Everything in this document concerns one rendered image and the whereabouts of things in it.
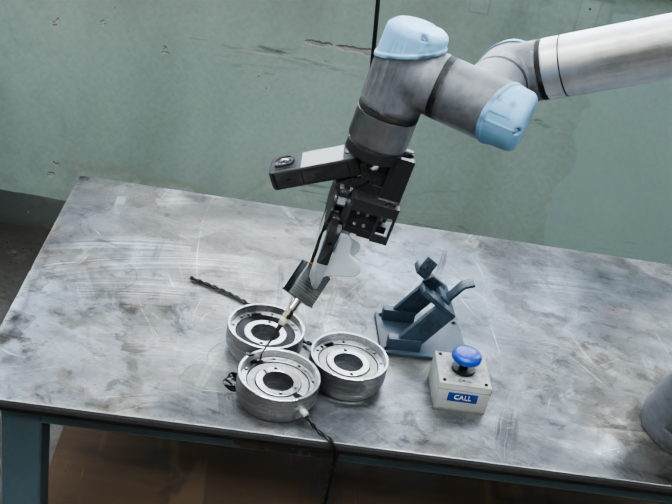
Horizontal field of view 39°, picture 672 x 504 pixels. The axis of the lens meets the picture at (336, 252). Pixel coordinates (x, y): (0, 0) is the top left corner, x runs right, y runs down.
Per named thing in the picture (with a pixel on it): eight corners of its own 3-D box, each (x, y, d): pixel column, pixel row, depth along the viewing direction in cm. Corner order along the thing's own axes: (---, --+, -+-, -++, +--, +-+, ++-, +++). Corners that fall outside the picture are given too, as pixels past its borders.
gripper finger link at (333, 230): (328, 270, 119) (349, 208, 115) (316, 267, 119) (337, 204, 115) (327, 255, 123) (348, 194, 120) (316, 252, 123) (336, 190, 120)
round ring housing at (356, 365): (398, 390, 128) (404, 366, 126) (338, 414, 122) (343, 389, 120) (350, 347, 135) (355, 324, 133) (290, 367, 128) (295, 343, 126)
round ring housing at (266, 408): (217, 388, 122) (221, 362, 120) (282, 364, 129) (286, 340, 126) (266, 437, 116) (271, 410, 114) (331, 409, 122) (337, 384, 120)
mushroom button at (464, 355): (446, 388, 126) (455, 358, 124) (443, 370, 130) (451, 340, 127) (475, 392, 126) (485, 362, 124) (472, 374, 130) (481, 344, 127)
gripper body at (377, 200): (384, 251, 119) (417, 168, 113) (318, 233, 118) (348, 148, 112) (382, 221, 126) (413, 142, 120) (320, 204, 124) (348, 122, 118)
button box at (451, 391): (432, 409, 126) (440, 380, 123) (427, 376, 132) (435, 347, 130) (491, 417, 127) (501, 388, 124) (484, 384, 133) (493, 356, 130)
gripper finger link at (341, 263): (349, 307, 123) (371, 244, 119) (305, 295, 122) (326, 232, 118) (348, 296, 125) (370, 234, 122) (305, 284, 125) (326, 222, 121)
